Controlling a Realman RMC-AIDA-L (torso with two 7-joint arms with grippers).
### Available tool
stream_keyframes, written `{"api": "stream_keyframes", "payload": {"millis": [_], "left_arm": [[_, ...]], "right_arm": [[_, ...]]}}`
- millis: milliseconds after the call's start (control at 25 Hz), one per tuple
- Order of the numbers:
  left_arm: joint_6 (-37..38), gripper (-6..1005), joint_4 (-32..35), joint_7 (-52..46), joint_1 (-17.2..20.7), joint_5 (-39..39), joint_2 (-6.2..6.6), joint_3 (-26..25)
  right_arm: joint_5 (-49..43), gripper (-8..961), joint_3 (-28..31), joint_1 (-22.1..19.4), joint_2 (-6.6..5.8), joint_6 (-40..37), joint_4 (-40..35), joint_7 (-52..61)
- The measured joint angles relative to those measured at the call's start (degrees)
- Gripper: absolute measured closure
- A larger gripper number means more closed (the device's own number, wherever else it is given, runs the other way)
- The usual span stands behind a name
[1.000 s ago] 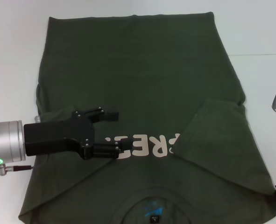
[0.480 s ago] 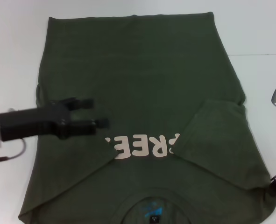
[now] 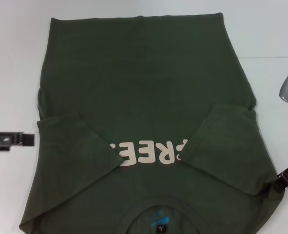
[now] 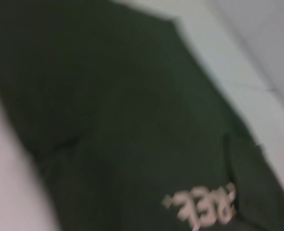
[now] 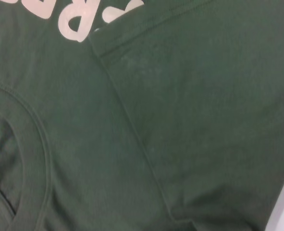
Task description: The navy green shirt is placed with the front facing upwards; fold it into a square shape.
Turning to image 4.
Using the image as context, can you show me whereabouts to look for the dark green printed t-shirt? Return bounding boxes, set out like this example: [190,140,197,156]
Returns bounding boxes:
[0,0,284,231]

